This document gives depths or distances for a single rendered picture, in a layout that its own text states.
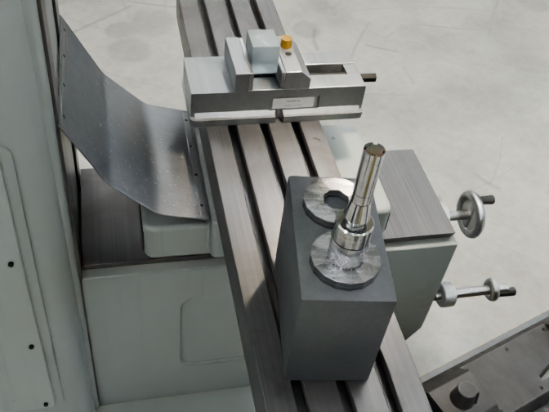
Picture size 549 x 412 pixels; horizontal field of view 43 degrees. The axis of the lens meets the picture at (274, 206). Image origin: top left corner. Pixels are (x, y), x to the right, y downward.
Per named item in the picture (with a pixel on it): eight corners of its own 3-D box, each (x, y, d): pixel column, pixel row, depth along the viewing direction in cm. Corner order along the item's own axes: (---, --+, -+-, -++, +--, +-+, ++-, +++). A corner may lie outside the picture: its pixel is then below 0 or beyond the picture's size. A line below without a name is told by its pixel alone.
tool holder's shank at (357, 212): (343, 208, 84) (361, 137, 76) (369, 213, 84) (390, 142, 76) (341, 227, 81) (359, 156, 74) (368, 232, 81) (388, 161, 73)
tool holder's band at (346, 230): (336, 208, 85) (337, 203, 84) (374, 216, 85) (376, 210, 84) (332, 236, 82) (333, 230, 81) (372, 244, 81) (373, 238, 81)
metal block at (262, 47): (270, 55, 137) (273, 29, 133) (276, 73, 133) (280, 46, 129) (244, 56, 136) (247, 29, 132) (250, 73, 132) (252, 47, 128)
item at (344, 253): (329, 239, 89) (336, 208, 85) (365, 245, 89) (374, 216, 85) (325, 266, 86) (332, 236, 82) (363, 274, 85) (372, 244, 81)
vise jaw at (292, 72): (295, 51, 142) (297, 35, 139) (310, 88, 134) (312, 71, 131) (266, 53, 141) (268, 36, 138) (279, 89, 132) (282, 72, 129)
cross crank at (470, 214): (470, 212, 177) (484, 178, 168) (488, 247, 169) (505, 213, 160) (412, 217, 173) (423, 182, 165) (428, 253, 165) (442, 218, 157)
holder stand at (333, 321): (348, 261, 113) (372, 171, 99) (368, 381, 98) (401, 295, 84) (274, 259, 112) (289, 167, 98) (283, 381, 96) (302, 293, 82)
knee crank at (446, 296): (507, 284, 173) (515, 269, 169) (518, 303, 169) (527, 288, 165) (426, 293, 168) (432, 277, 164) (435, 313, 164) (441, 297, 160)
